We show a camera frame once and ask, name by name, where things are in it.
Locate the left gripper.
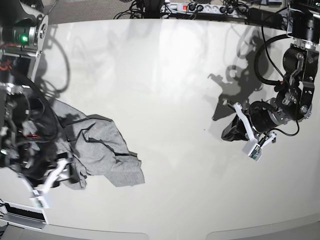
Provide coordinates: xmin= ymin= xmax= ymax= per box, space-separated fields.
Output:
xmin=221 ymin=98 xmax=288 ymax=142

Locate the grey t-shirt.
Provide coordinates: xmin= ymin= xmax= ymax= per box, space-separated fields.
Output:
xmin=31 ymin=100 xmax=145 ymax=190

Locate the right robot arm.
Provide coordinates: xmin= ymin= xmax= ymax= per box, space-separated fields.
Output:
xmin=0 ymin=0 xmax=59 ymax=183

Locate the black power adapter box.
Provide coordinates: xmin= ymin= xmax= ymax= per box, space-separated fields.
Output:
xmin=245 ymin=8 xmax=284 ymax=29

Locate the white power strip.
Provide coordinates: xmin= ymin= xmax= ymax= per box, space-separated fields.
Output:
xmin=160 ymin=1 xmax=249 ymax=18

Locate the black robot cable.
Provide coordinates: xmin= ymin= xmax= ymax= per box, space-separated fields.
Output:
xmin=254 ymin=4 xmax=301 ymax=138

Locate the white cable slot box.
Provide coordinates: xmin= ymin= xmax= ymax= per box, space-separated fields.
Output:
xmin=0 ymin=201 xmax=49 ymax=231

